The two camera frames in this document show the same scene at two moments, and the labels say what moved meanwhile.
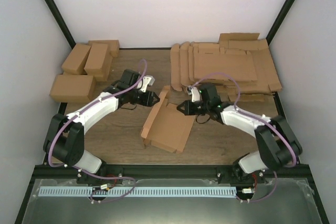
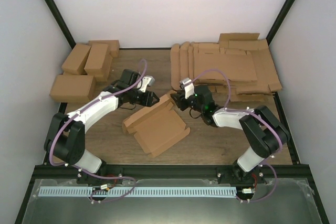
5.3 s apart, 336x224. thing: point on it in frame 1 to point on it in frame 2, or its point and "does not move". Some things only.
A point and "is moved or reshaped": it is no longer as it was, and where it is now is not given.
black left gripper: (149, 96) does not move
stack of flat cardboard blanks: (242, 65) does not move
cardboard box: (167, 127) is moved or reshaped
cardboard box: (75, 62) does not move
